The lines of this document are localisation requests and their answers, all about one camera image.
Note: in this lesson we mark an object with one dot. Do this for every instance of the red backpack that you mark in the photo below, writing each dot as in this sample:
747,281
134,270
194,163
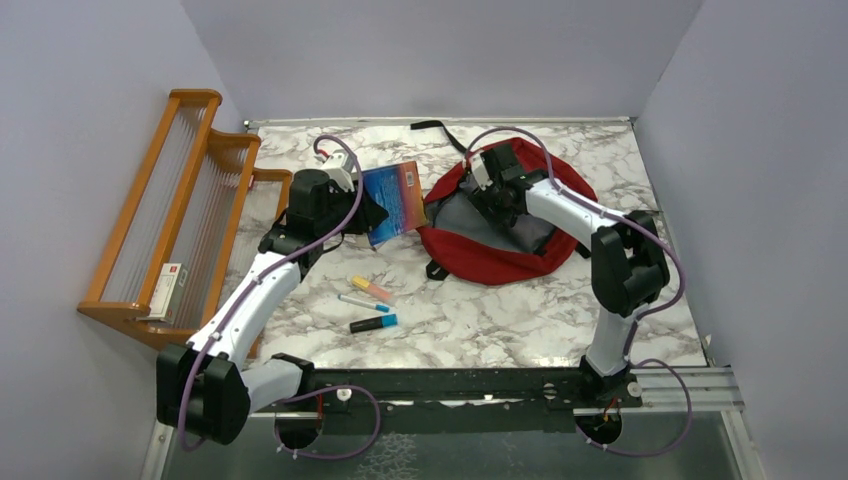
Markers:
463,244

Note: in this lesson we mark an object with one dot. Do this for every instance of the black blue highlighter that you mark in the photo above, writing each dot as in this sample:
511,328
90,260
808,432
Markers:
374,323

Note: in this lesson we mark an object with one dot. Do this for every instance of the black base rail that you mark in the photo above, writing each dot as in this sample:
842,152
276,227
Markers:
436,401

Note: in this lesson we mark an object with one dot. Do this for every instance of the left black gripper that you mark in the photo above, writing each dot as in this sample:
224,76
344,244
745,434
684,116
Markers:
368,215

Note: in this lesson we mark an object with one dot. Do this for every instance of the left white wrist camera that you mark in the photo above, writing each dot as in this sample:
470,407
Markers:
340,167

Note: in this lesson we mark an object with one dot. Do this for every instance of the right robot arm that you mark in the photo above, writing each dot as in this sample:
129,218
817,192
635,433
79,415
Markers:
628,266

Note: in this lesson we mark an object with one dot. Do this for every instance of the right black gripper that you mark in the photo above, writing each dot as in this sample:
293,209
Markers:
481,197

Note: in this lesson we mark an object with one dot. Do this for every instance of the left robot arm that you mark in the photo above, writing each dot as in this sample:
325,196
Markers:
202,385

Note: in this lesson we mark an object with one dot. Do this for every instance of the white red box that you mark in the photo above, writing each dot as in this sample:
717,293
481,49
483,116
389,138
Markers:
168,293

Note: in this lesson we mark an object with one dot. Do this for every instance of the blue white pen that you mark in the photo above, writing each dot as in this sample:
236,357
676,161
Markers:
363,303

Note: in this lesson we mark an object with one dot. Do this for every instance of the yellow orange highlighter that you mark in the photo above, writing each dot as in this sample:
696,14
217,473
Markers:
372,289

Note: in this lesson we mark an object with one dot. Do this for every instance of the blue paperback book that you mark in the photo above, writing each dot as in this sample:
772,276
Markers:
397,190

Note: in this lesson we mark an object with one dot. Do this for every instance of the wooden rack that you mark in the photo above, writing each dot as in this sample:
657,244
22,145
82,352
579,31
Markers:
184,206

